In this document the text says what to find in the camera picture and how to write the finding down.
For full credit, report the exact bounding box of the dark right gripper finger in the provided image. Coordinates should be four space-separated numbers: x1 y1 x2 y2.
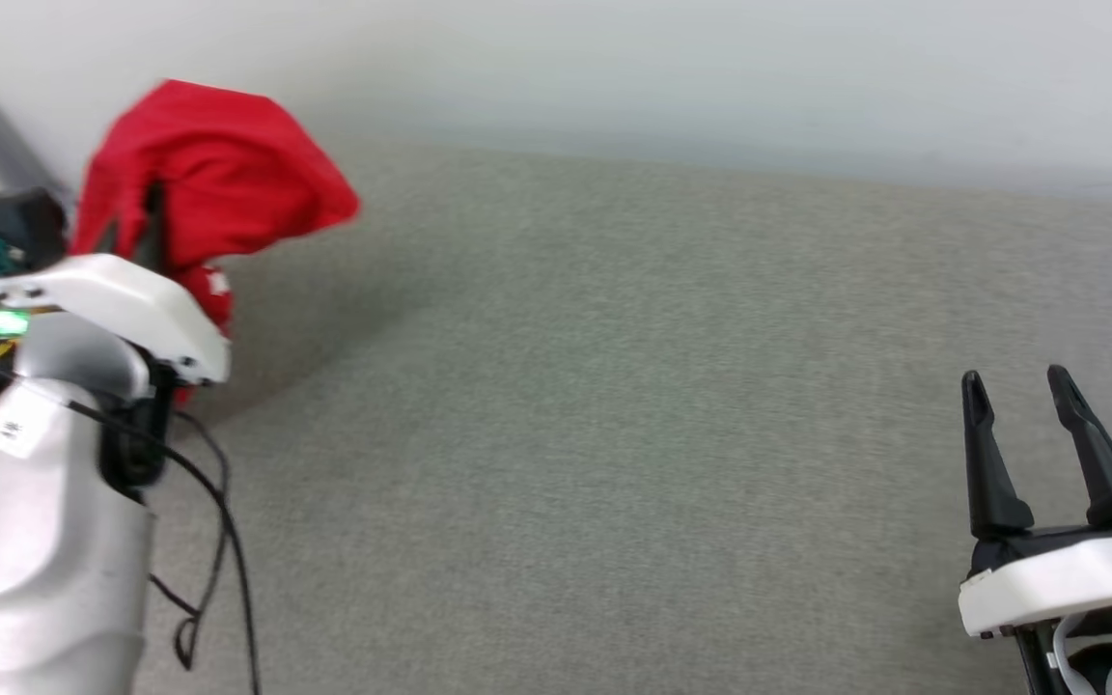
960 370 1036 541
1045 364 1112 528

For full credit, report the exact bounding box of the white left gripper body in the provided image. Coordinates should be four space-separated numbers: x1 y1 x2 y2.
0 253 232 386

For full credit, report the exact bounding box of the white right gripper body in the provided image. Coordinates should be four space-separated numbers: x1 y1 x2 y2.
959 526 1112 639

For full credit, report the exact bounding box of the red basketball jersey garment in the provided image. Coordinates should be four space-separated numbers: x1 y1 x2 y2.
69 79 362 406

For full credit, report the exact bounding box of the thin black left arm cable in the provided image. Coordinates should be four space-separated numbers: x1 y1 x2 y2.
64 391 263 695

